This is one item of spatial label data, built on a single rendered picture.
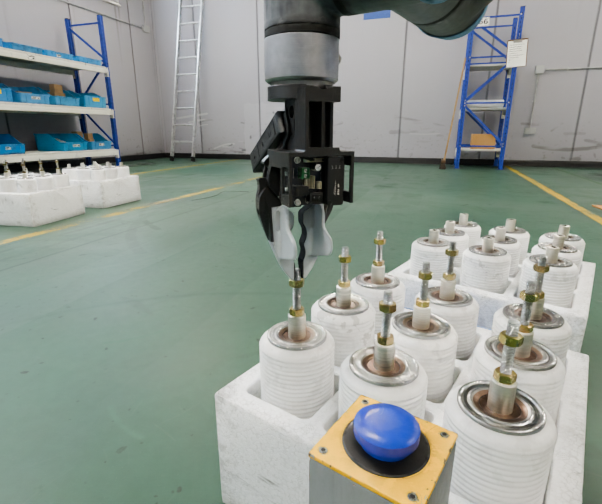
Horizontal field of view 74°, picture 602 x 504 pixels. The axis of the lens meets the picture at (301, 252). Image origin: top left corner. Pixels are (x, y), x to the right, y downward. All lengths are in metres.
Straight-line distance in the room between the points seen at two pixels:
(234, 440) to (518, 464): 0.32
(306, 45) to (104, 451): 0.67
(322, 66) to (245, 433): 0.42
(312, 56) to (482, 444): 0.38
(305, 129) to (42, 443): 0.68
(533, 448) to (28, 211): 2.49
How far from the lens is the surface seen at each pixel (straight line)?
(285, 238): 0.44
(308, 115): 0.39
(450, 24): 0.51
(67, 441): 0.84
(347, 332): 0.58
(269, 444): 0.52
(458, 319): 0.64
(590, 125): 7.02
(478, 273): 0.92
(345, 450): 0.27
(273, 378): 0.51
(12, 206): 2.68
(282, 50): 0.42
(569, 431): 0.57
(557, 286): 0.91
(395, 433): 0.27
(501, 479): 0.43
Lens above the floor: 0.50
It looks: 17 degrees down
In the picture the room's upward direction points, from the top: straight up
